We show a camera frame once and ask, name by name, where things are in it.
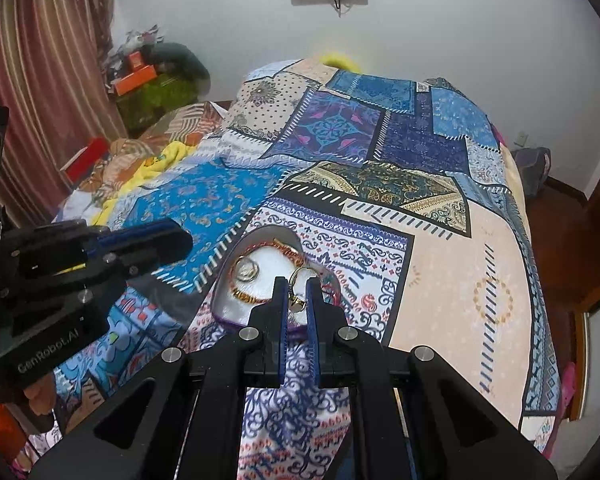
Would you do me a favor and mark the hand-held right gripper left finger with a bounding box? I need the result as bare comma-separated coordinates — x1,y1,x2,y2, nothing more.
30,276,291,480

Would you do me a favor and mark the gold ring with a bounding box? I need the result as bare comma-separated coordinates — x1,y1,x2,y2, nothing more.
288,265,312,309

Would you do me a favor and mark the purple heart-shaped tin box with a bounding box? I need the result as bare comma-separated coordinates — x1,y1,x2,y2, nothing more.
211,227,342,339

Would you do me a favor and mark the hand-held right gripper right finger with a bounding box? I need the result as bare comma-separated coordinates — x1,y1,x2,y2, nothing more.
305,276,557,480

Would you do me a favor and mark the yellow round object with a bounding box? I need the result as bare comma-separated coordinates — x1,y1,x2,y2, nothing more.
317,50,364,74

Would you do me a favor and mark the orange beaded bracelet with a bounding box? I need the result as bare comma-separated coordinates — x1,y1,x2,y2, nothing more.
228,240,307,305

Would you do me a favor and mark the red and white box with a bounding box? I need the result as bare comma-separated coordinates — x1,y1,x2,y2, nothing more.
59,138,110,184

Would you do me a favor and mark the green floral cloth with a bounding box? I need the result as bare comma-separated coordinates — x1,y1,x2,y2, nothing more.
115,75,202,132

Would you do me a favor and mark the orange striped blanket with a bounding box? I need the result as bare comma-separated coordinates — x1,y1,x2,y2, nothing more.
79,102,232,197

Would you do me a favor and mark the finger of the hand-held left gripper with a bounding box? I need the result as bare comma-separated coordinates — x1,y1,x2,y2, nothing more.
79,237,194,307
75,217,191,257

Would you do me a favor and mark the striped brown curtain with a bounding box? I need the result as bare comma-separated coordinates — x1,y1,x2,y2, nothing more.
0,0,127,228

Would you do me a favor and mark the heap of crumpled bags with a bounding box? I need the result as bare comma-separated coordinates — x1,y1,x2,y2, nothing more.
107,24,164,62

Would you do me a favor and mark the orange box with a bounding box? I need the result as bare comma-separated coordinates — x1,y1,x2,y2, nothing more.
113,64,159,96

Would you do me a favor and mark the grey backpack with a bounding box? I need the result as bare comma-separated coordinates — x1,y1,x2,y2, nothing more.
512,146,554,199

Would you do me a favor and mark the patchwork printed blanket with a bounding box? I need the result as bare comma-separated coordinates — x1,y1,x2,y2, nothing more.
54,59,564,480

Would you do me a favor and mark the person's left hand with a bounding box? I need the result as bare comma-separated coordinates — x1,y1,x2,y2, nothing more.
24,372,59,419

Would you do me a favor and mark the yellow cloth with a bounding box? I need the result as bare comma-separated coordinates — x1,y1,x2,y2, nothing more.
92,140,197,227

